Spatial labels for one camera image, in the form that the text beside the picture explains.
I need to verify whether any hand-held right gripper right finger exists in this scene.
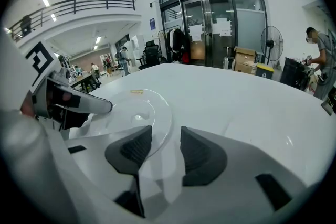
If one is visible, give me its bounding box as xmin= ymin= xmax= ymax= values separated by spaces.
xmin=170 ymin=126 xmax=308 ymax=224

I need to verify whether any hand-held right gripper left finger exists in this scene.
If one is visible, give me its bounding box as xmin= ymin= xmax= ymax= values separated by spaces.
xmin=64 ymin=125 xmax=153 ymax=218

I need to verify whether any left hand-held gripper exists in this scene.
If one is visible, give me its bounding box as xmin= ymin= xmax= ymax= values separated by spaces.
xmin=25 ymin=41 xmax=114 ymax=132

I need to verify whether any person's left forearm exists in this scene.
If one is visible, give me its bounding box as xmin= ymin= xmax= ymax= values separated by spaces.
xmin=20 ymin=94 xmax=36 ymax=118

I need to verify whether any black office chair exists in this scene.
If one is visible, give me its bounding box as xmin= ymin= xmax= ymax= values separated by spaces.
xmin=136 ymin=40 xmax=161 ymax=71

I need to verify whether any black bin yellow lid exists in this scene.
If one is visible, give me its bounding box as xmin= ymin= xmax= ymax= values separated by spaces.
xmin=256 ymin=63 xmax=275 ymax=79

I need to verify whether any large brown cardboard box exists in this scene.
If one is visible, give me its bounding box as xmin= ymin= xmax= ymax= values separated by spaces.
xmin=234 ymin=61 xmax=258 ymax=76

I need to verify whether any black smartphone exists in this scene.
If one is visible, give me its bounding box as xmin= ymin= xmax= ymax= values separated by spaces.
xmin=320 ymin=99 xmax=335 ymax=116

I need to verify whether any black washing machine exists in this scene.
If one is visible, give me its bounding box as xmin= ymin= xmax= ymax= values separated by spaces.
xmin=279 ymin=57 xmax=312 ymax=91

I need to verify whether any black balcony railing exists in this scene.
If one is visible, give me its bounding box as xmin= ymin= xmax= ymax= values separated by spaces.
xmin=7 ymin=0 xmax=137 ymax=39

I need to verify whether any silver suitcase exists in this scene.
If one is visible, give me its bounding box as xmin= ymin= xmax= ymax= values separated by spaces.
xmin=223 ymin=46 xmax=236 ymax=71

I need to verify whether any clothes rack with garments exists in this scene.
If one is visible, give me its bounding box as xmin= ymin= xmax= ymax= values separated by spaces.
xmin=157 ymin=25 xmax=191 ymax=65

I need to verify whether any open brown cardboard box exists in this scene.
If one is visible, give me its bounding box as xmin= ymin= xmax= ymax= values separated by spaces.
xmin=234 ymin=54 xmax=257 ymax=65

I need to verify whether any flat brown cardboard box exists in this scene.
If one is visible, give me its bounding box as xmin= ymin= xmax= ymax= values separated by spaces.
xmin=233 ymin=46 xmax=257 ymax=57

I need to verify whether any black standing fan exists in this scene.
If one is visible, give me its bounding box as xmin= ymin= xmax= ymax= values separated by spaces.
xmin=260 ymin=25 xmax=285 ymax=65

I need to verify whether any black framed glass door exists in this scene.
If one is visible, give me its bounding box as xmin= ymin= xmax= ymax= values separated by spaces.
xmin=154 ymin=0 xmax=268 ymax=69

